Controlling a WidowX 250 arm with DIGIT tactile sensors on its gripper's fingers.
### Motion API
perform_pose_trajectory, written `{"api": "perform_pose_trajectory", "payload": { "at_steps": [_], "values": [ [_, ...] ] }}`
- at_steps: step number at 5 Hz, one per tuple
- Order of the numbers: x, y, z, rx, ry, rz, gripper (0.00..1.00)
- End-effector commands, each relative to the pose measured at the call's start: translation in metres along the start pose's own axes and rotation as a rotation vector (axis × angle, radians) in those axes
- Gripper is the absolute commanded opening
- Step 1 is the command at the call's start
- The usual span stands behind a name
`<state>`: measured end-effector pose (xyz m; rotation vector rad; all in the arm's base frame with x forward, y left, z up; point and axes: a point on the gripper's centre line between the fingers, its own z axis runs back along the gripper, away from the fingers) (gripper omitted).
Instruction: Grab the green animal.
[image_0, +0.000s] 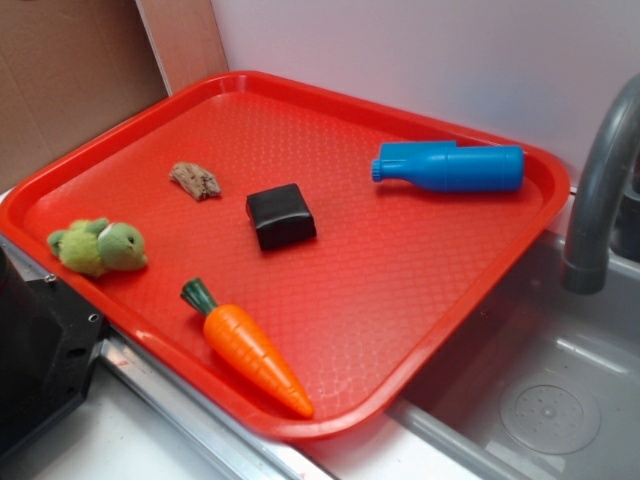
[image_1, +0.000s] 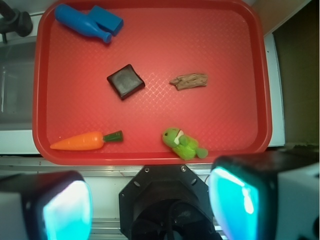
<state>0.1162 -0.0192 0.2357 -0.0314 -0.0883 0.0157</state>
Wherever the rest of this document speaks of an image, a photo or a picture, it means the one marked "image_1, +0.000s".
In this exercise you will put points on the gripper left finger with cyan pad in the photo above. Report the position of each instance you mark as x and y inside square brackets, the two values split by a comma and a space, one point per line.
[45, 206]

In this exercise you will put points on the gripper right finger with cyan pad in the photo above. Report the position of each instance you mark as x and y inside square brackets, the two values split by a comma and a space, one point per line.
[273, 195]

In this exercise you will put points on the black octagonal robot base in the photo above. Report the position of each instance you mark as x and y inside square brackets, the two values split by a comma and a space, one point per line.
[166, 202]

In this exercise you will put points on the green plush animal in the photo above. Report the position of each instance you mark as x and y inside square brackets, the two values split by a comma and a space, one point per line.
[183, 145]

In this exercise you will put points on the orange toy carrot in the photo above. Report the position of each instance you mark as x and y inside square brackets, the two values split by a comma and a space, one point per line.
[87, 141]

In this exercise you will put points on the red plastic tray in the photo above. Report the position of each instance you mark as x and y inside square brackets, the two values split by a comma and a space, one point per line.
[161, 39]

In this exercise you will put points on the brown wood piece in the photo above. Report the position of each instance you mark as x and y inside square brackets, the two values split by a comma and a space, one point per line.
[189, 81]

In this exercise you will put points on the black square block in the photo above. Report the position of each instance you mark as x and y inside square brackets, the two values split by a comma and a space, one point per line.
[126, 82]

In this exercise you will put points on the black clamp knob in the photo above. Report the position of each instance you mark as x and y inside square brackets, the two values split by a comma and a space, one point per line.
[13, 20]

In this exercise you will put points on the blue plastic bottle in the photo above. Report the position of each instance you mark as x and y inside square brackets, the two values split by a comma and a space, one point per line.
[80, 23]

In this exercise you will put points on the blue rectangular block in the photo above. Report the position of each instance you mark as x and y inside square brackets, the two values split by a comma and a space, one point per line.
[106, 20]

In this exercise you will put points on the white table frame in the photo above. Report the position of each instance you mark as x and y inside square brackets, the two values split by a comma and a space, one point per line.
[276, 94]

